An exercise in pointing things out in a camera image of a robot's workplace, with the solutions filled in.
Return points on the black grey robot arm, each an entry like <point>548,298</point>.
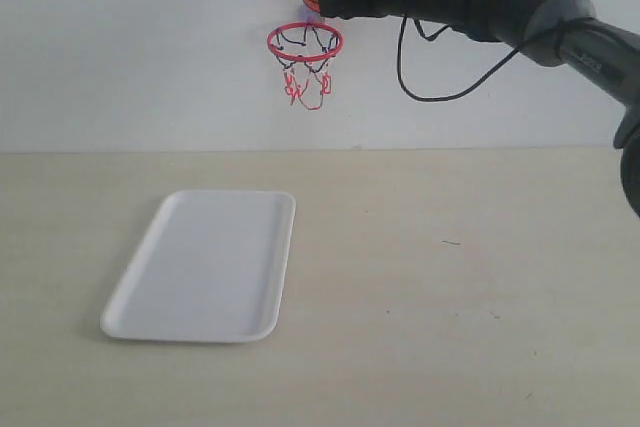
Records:
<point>548,32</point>

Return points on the red mini basketball hoop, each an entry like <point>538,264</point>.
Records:
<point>304,50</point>

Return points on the clear suction cup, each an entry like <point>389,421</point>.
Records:
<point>306,15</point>

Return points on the white plastic tray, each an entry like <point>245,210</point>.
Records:
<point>210,268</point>

